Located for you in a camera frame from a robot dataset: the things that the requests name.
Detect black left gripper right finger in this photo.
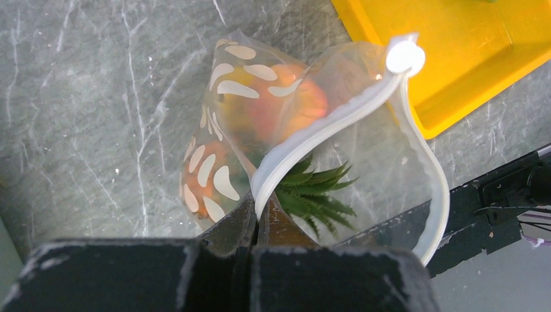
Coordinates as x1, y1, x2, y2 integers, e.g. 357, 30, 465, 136
251, 191, 440, 312

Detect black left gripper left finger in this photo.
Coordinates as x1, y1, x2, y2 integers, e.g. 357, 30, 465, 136
1, 195, 257, 311

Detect orange toy pineapple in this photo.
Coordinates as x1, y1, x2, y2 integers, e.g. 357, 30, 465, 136
179, 141, 356, 237

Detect clear polka-dot zip bag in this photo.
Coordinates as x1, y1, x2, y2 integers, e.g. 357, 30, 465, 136
187, 30, 450, 265

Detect toy peach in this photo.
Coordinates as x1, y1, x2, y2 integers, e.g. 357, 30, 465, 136
227, 64, 328, 144

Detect yellow plastic tray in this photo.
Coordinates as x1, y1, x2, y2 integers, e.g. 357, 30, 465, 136
333, 0, 550, 139

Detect yellow toy pear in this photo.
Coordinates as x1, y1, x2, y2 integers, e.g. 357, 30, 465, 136
215, 66, 259, 133

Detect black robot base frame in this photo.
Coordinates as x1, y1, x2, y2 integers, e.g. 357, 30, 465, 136
340, 144, 551, 279

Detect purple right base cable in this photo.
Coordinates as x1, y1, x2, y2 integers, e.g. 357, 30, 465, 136
519, 211, 551, 251

